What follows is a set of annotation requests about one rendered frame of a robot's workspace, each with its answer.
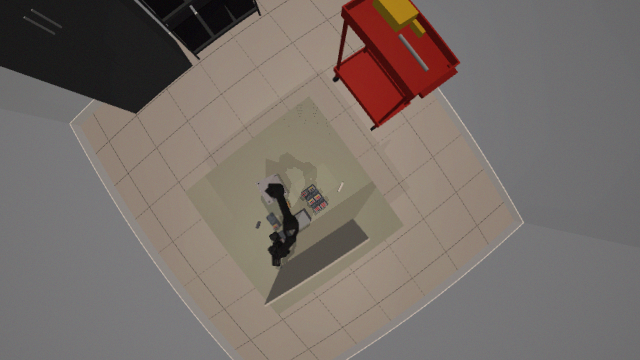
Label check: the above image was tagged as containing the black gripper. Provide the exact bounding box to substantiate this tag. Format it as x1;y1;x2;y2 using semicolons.
269;231;283;246

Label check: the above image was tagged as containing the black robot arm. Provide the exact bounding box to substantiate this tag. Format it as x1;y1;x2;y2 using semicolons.
265;184;299;267

